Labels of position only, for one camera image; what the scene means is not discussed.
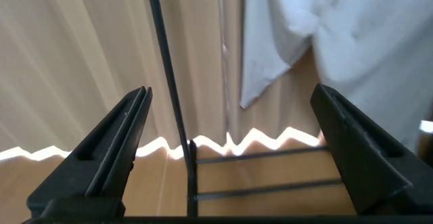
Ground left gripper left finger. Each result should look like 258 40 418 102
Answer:
26 86 154 219

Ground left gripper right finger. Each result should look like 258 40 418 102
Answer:
310 83 433 217

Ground pale grey shorts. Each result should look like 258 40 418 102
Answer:
239 0 433 152

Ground black clothes rack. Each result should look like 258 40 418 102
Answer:
145 0 343 218

